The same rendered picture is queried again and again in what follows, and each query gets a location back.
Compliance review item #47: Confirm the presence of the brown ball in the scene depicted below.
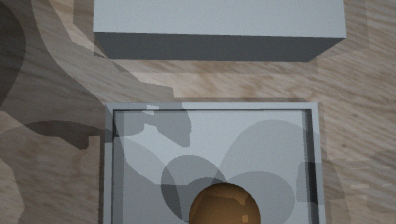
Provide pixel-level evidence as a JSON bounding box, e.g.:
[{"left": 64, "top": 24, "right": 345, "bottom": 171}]
[{"left": 189, "top": 182, "right": 261, "bottom": 224}]

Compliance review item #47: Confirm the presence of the grey rectangular block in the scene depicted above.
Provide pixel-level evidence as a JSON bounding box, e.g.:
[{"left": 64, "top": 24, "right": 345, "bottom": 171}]
[{"left": 93, "top": 0, "right": 346, "bottom": 62}]

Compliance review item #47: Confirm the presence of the light grey shallow tray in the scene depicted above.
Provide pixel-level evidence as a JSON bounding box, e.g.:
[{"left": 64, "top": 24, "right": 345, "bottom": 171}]
[{"left": 103, "top": 102, "right": 326, "bottom": 224}]

